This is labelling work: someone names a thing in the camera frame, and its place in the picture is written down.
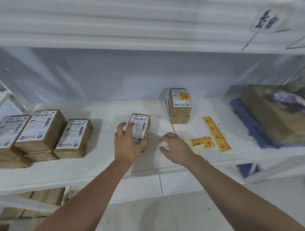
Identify purple plastic packet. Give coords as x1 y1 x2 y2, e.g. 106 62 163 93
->
269 89 305 108

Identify person's left hand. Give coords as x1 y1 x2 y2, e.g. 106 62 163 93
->
114 122 148 165

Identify person's right hand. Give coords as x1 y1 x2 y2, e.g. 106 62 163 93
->
158 132 200 167

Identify large brown carton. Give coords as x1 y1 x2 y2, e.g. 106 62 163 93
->
240 83 305 146

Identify blue plastic crate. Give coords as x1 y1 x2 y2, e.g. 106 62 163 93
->
236 163 260 178

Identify blue plastic pallet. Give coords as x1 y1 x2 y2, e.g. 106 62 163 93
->
229 98 286 150

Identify person's right forearm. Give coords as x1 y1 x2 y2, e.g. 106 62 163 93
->
185 156 305 231

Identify white metal shelf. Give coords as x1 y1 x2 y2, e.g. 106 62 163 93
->
0 0 305 215

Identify row of flat brown cartons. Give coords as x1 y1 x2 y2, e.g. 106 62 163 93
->
0 187 66 231

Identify stack of labelled brown parcels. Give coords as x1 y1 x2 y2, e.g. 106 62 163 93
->
0 109 67 170

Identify person's left forearm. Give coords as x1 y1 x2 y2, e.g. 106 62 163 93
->
33 159 135 231

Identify yellow red sticker strip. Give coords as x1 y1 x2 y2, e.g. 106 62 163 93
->
185 137 216 149
202 116 232 152

